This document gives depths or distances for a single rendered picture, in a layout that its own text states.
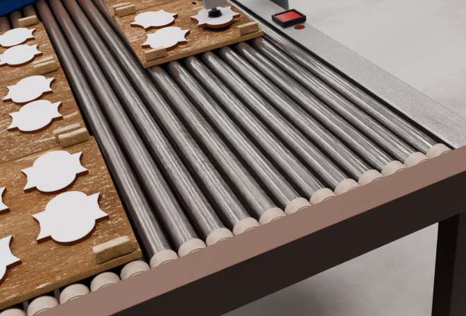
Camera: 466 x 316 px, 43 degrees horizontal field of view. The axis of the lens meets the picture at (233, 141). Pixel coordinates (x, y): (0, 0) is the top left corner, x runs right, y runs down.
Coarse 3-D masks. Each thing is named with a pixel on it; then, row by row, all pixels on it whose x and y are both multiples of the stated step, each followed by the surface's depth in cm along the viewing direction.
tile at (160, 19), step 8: (136, 16) 184; (144, 16) 183; (152, 16) 182; (160, 16) 181; (168, 16) 180; (176, 16) 181; (136, 24) 179; (144, 24) 177; (152, 24) 176; (160, 24) 175; (168, 24) 175
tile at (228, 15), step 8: (224, 8) 175; (192, 16) 173; (200, 16) 172; (224, 16) 170; (232, 16) 170; (240, 16) 171; (200, 24) 167; (208, 24) 167; (216, 24) 166; (224, 24) 166
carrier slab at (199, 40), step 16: (192, 0) 193; (128, 16) 188; (128, 32) 177; (144, 32) 175; (192, 32) 170; (208, 32) 168; (224, 32) 167; (256, 32) 164; (176, 48) 162; (192, 48) 160; (208, 48) 161; (144, 64) 157
